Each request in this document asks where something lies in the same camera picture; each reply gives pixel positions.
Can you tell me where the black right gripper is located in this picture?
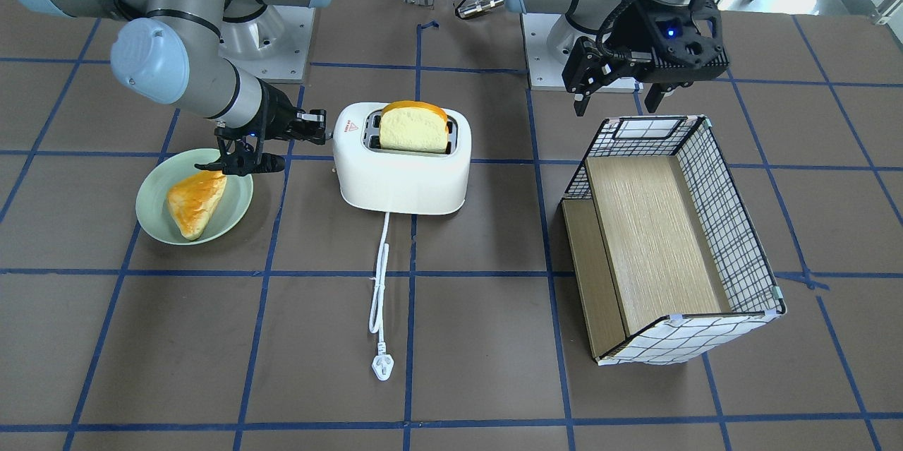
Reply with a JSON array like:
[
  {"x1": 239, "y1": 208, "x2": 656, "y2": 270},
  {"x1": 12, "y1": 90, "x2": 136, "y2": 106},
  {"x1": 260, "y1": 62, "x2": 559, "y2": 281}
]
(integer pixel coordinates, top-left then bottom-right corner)
[{"x1": 195, "y1": 80, "x2": 329, "y2": 176}]

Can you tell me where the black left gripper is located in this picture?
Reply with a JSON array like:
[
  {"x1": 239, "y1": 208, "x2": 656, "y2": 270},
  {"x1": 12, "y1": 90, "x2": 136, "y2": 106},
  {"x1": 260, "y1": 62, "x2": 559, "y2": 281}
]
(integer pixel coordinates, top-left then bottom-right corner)
[{"x1": 562, "y1": 0, "x2": 729, "y2": 117}]

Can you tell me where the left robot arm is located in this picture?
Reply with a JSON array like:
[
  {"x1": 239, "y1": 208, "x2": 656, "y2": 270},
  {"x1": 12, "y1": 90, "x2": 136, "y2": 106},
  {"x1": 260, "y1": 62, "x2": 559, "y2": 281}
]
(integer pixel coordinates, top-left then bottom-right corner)
[{"x1": 504, "y1": 0, "x2": 731, "y2": 116}]

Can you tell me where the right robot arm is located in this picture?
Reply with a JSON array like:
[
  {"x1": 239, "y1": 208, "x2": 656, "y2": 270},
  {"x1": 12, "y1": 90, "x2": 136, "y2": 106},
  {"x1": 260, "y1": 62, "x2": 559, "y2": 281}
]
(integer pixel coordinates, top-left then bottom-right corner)
[{"x1": 17, "y1": 0, "x2": 331, "y2": 176}]

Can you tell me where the toast slice in toaster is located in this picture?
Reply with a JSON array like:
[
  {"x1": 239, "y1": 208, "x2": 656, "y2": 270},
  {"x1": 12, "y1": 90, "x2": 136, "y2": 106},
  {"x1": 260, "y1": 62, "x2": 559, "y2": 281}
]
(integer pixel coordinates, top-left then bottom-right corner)
[{"x1": 380, "y1": 100, "x2": 449, "y2": 154}]

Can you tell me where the white two-slot toaster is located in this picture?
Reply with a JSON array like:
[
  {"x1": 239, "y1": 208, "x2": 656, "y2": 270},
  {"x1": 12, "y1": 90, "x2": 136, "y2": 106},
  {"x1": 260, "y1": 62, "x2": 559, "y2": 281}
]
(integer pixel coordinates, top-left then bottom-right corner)
[{"x1": 332, "y1": 102, "x2": 472, "y2": 215}]

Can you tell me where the light green plate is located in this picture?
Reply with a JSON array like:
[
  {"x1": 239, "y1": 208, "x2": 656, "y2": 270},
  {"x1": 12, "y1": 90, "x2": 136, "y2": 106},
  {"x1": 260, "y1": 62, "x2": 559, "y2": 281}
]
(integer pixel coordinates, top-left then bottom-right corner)
[{"x1": 135, "y1": 148, "x2": 253, "y2": 245}]

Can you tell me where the golden triangular pastry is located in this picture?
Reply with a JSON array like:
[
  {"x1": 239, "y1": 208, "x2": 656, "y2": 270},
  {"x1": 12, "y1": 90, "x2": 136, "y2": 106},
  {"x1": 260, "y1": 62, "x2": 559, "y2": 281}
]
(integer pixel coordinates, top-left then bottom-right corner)
[{"x1": 166, "y1": 170, "x2": 228, "y2": 240}]

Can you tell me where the silver cylindrical connector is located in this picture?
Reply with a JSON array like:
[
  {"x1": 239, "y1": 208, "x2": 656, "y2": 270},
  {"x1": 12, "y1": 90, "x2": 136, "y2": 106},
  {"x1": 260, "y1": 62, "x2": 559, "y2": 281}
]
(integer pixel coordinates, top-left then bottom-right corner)
[{"x1": 454, "y1": 0, "x2": 505, "y2": 20}]

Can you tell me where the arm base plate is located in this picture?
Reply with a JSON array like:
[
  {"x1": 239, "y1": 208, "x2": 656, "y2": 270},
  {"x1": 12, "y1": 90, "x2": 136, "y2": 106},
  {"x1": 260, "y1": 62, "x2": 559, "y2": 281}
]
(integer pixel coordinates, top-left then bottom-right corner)
[
  {"x1": 219, "y1": 5, "x2": 317, "y2": 84},
  {"x1": 521, "y1": 12, "x2": 639, "y2": 92}
]

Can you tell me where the wire grid wooden box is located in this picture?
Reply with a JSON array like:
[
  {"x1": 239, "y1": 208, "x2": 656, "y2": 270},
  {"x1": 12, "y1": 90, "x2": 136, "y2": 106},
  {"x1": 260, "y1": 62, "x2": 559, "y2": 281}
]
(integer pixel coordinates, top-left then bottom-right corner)
[{"x1": 560, "y1": 116, "x2": 787, "y2": 366}]

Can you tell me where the white toaster power cord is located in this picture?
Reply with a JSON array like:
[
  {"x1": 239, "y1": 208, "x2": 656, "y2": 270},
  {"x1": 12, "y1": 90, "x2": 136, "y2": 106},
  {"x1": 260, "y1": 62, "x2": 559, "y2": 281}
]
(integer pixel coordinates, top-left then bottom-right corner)
[{"x1": 368, "y1": 211, "x2": 395, "y2": 382}]

